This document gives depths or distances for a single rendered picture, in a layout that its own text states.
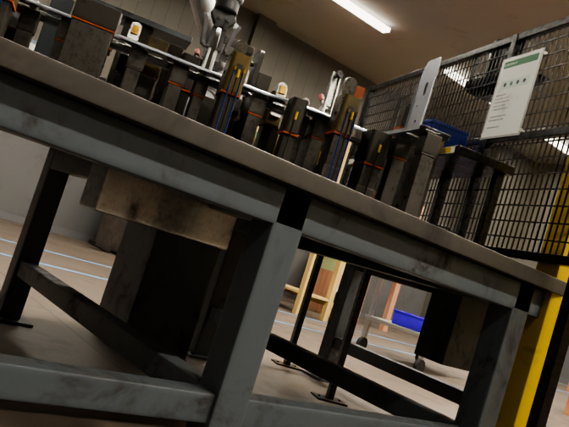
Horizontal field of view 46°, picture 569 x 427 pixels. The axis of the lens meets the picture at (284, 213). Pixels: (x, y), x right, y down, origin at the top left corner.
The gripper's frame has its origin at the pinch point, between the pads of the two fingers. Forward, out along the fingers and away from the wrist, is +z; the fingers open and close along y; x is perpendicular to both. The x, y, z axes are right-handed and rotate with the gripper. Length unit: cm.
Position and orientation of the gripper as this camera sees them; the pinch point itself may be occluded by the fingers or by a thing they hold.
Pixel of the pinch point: (209, 60)
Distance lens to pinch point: 219.1
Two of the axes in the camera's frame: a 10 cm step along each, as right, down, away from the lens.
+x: 3.0, 0.3, -9.5
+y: -9.1, -3.1, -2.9
